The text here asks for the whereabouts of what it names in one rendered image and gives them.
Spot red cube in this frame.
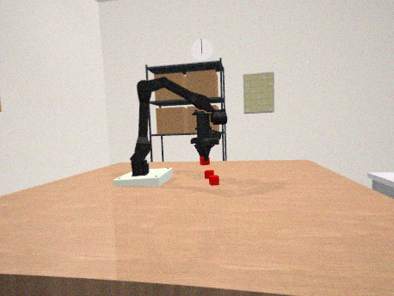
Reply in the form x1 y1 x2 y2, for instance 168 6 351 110
209 176 219 186
200 157 210 165
205 170 214 179

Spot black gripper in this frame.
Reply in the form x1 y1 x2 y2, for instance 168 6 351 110
190 125 219 161

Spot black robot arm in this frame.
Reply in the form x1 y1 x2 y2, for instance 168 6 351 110
130 77 227 176

